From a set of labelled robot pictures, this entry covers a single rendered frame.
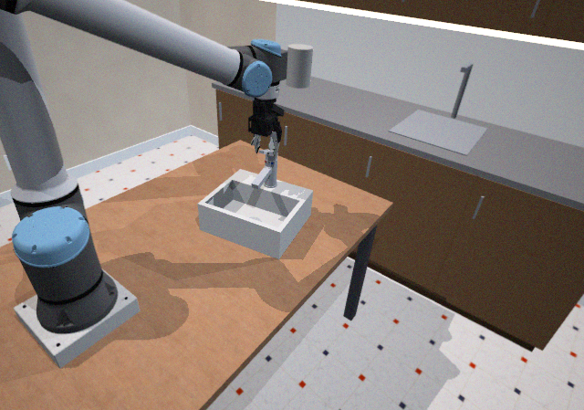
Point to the grey square sink basin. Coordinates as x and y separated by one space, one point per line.
265 220

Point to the grey mixer tap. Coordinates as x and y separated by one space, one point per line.
268 174

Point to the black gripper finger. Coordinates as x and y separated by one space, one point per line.
256 142
275 138

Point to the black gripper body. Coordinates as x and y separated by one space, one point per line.
263 120

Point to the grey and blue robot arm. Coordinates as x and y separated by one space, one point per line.
54 244

